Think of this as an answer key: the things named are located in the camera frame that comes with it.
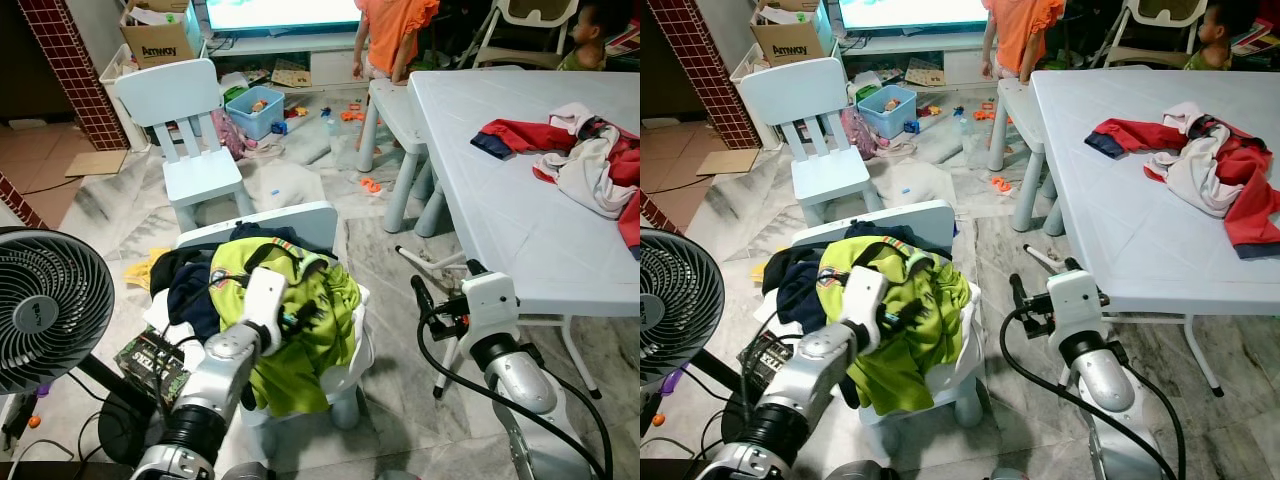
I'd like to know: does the flat brown cardboard sheet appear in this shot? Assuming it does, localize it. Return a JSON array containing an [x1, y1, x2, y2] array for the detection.
[[65, 148, 129, 179], [695, 147, 761, 177]]

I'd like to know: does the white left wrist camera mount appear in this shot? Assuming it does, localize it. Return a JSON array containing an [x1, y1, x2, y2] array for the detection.
[[848, 265, 893, 351], [240, 267, 291, 356]]

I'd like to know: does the black printed cardboard box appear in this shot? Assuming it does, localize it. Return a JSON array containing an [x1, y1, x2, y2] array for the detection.
[[738, 330, 791, 401], [113, 325, 191, 406]]

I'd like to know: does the child in orange shirt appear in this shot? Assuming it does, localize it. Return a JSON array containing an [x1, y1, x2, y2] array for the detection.
[[980, 0, 1066, 83], [350, 0, 441, 86]]

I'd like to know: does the white television cabinet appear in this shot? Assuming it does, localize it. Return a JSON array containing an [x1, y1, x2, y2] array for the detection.
[[830, 28, 1001, 91], [195, 28, 376, 93]]

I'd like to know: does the white baby high chair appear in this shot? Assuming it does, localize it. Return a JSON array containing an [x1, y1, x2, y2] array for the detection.
[[470, 0, 581, 71], [1100, 0, 1211, 69]]

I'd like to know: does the red and white shirt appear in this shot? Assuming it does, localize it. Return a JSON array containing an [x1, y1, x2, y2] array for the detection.
[[1085, 100, 1280, 261], [470, 102, 641, 251]]

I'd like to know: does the small blue toy bin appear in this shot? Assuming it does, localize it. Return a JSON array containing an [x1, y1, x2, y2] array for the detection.
[[858, 83, 919, 139], [225, 85, 286, 141]]

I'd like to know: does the pink cloth bag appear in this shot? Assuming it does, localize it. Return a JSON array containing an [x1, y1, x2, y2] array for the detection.
[[208, 105, 251, 161], [840, 105, 881, 161]]

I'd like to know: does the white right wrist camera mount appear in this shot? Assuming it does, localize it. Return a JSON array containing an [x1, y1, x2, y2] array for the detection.
[[462, 272, 521, 346], [1045, 270, 1103, 341]]

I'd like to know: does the grey plastic folding table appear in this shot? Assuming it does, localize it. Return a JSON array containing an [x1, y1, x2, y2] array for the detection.
[[395, 68, 641, 401], [1022, 66, 1280, 398]]

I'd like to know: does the dark navy garment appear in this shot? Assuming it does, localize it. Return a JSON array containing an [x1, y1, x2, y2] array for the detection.
[[150, 245, 226, 341], [775, 245, 831, 336]]

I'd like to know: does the pale blue kids table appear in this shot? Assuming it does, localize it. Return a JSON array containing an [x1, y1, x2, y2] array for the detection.
[[355, 75, 456, 236], [988, 72, 1076, 233]]

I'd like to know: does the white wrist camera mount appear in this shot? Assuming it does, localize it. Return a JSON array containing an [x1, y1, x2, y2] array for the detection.
[[462, 272, 521, 346], [1045, 270, 1103, 341], [848, 265, 893, 351], [240, 267, 291, 356]]

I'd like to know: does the lime green shirt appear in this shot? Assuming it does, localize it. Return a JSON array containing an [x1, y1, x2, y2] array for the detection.
[[815, 235, 973, 416], [207, 237, 363, 419]]

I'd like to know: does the brown Amway cardboard box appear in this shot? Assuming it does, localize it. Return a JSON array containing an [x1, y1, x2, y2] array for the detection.
[[750, 5, 826, 69], [120, 5, 196, 71]]

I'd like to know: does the television screen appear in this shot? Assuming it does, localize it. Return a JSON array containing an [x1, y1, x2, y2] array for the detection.
[[205, 0, 361, 33], [838, 0, 991, 31]]

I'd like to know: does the pale blue kids chair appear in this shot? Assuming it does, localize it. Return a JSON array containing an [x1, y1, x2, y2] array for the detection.
[[795, 198, 986, 429], [175, 200, 376, 431], [738, 57, 871, 229], [115, 58, 256, 233]]

